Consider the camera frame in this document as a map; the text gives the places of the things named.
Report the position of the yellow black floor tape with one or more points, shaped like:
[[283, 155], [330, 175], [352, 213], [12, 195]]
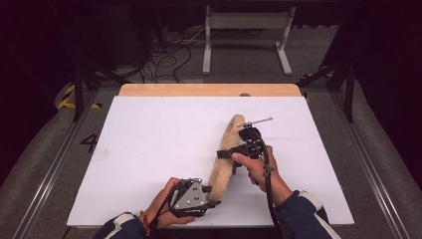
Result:
[[315, 75], [68, 99]]

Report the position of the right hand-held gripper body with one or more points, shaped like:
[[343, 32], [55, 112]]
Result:
[[250, 139]]

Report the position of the tan fleece pad black lining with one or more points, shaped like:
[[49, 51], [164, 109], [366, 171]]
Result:
[[225, 166]]

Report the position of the white metal stand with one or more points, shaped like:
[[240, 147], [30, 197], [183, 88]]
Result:
[[249, 20]]

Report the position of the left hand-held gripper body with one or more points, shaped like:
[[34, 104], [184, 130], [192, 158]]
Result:
[[189, 197]]

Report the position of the wooden table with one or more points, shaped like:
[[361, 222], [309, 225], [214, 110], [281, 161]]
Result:
[[185, 89]]

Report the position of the white board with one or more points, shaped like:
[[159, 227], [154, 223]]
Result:
[[149, 139]]

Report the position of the black metal stand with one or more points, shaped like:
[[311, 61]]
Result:
[[78, 89], [349, 96]]

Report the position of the aluminium rail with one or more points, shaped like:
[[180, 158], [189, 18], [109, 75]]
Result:
[[56, 166], [368, 156]]

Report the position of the person's right hand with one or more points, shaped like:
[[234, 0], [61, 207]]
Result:
[[257, 169]]

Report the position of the person's left hand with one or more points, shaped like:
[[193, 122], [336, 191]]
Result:
[[159, 209]]

